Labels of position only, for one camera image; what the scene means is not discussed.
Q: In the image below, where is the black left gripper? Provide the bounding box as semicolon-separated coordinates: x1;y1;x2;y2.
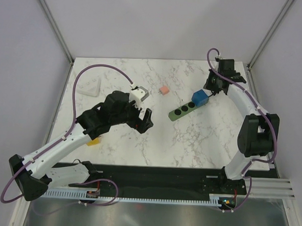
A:
110;96;154;134

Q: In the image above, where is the blue cube socket adapter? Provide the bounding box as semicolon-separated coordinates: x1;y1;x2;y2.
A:
191;89;209;107

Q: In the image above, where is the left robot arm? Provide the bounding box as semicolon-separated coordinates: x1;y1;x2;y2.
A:
9;87;154;201

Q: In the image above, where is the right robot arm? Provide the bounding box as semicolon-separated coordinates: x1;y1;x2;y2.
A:
204;57;279;193

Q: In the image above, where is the pink plug adapter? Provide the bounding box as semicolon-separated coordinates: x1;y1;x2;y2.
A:
158;86;170;96

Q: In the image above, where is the yellow plug adapter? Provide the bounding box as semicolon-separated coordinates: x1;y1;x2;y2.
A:
87;137;101;147

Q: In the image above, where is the green power strip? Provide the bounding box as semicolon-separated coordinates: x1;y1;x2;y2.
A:
168;101;198;122

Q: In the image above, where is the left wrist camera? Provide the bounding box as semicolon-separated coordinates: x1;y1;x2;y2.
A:
129;83;149;110

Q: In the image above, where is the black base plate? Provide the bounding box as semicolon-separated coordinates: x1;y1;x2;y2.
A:
68;159;254;205

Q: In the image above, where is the white slotted cable duct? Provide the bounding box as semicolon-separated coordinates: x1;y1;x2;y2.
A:
41;187;235;207

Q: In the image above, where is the aluminium frame rail right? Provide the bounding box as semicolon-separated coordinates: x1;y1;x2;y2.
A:
245;0;296;72

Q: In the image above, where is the aluminium frame rail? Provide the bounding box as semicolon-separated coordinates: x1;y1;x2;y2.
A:
28;0;78;65
245;0;296;72

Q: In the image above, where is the aluminium frame rail left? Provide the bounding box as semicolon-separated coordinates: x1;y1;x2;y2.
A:
28;0;78;65

